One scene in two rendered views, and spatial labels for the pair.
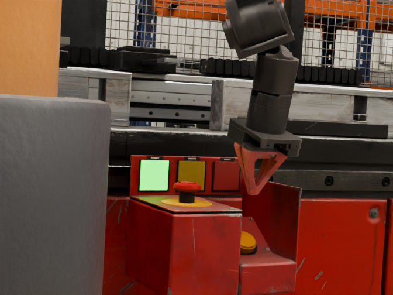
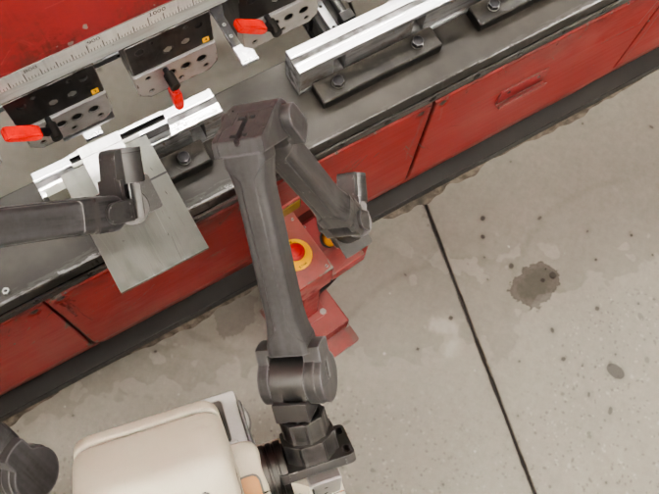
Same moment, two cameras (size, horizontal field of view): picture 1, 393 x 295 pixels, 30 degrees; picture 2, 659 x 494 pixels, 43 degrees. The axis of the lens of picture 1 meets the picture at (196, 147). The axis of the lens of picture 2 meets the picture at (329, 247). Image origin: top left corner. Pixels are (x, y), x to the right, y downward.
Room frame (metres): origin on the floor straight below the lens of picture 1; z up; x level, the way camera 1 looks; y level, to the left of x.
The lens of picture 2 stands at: (0.52, 0.10, 2.49)
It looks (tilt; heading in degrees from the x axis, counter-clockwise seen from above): 72 degrees down; 342
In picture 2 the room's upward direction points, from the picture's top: 9 degrees clockwise
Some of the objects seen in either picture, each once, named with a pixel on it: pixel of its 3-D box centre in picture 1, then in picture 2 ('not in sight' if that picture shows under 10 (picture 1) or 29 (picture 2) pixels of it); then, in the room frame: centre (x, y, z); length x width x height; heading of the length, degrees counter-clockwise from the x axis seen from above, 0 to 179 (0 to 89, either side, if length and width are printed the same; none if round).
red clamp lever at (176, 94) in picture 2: not in sight; (174, 89); (1.22, 0.20, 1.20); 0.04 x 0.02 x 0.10; 21
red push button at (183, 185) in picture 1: (186, 194); (295, 253); (1.03, 0.01, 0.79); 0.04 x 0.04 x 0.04
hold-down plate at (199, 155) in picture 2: not in sight; (141, 183); (1.19, 0.31, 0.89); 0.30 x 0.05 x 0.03; 111
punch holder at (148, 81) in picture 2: not in sight; (163, 38); (1.29, 0.20, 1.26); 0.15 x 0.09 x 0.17; 111
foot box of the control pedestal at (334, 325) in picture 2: not in sight; (309, 321); (1.03, -0.04, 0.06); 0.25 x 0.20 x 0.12; 27
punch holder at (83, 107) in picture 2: not in sight; (51, 90); (1.22, 0.39, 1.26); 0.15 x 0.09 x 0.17; 111
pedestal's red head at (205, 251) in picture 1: (211, 222); (310, 243); (1.06, -0.03, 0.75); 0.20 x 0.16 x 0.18; 117
